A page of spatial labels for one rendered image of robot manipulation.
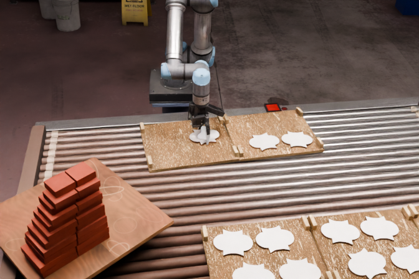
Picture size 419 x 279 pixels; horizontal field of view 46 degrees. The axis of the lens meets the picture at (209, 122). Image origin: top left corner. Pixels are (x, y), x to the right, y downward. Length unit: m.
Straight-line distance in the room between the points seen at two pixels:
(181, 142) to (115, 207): 0.60
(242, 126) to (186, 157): 0.37
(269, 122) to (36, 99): 2.60
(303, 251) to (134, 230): 0.62
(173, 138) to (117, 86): 2.36
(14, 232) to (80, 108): 2.64
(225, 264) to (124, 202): 0.43
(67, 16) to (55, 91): 1.32
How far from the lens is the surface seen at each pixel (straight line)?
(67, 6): 5.72
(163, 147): 2.31
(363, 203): 2.17
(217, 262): 1.82
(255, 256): 1.85
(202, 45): 2.62
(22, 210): 1.94
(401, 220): 2.13
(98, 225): 1.70
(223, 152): 2.28
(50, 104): 4.50
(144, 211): 1.85
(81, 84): 4.75
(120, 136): 2.43
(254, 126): 2.46
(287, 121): 2.53
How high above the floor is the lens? 2.33
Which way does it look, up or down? 34 degrees down
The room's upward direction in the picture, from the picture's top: 2 degrees clockwise
